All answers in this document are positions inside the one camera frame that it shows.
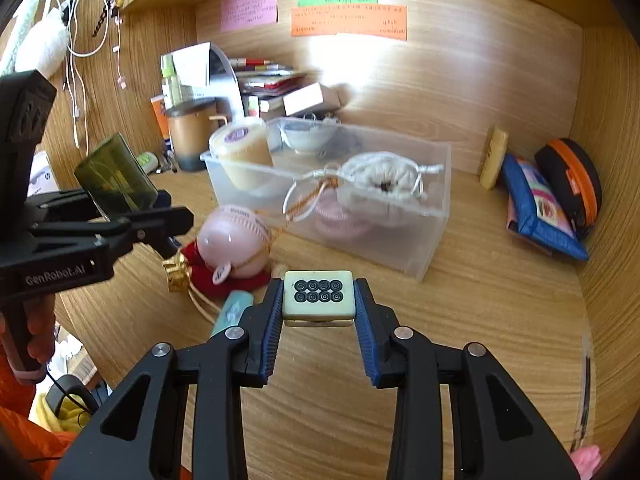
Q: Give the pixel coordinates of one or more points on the dark green spray bottle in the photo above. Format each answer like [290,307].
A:
[117,180]

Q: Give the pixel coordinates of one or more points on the white metal bookend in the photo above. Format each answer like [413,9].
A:
[225,80]

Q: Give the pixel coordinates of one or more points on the orange paper note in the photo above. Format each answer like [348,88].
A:
[350,20]

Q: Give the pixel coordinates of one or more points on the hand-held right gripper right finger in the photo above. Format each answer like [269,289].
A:
[367,340]

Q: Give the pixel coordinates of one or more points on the dark grey small item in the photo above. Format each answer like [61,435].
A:
[345,145]

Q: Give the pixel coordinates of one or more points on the wooden desktop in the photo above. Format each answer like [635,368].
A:
[325,410]

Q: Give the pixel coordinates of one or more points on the white fluffy item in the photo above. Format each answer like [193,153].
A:
[42,45]

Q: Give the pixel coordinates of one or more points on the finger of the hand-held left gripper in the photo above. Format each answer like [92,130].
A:
[160,222]
[65,207]

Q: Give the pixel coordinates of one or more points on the black binder clips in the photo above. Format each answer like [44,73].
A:
[325,119]

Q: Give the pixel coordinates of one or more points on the person's left hand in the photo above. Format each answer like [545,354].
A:
[42,330]

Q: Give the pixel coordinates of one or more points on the beige sponge block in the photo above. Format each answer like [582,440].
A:
[492,160]

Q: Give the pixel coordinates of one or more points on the pink paper note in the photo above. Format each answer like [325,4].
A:
[250,7]

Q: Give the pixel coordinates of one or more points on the fruit print carton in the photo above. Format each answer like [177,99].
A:
[253,107]

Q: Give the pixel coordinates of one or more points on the white mahjong tile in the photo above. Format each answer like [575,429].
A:
[320,295]

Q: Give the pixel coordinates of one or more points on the stack of books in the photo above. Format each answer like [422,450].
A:
[265,82]

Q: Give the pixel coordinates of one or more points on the small white cardboard box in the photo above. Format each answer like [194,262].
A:
[307,99]

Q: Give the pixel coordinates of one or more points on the white ceramic bowl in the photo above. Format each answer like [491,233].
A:
[305,140]

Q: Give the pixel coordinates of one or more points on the white carton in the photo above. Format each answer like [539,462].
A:
[42,175]

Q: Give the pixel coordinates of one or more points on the light green bottle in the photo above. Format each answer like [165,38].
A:
[167,80]

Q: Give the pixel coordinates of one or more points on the mint green tube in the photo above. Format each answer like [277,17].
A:
[232,310]

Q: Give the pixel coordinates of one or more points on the red pouch with gold charm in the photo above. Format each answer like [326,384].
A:
[205,272]

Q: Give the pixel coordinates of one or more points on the black orange zip case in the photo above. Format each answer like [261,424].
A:
[575,170]

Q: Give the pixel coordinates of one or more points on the person's left forearm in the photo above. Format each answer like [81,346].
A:
[20,425]

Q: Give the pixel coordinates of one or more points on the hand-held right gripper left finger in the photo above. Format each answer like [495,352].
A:
[267,330]

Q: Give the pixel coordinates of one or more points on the blue pencil case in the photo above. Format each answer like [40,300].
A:
[525,200]

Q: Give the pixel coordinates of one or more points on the white paper sheet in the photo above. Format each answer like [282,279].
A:
[192,65]

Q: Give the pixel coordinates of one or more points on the small metal tools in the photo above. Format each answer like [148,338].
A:
[167,160]

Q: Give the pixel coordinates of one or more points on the clear plastic storage box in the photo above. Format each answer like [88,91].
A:
[400,240]

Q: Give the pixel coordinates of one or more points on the cream clear jar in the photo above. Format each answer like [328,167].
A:
[245,157]

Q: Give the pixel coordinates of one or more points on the pink round fan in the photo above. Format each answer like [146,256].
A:
[225,240]

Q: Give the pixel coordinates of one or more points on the brown mug with lid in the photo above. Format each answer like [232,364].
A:
[187,135]

